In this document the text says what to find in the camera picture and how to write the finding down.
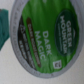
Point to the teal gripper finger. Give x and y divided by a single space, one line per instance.
4 27

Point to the green Dark Magic kcup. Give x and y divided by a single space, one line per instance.
46 35

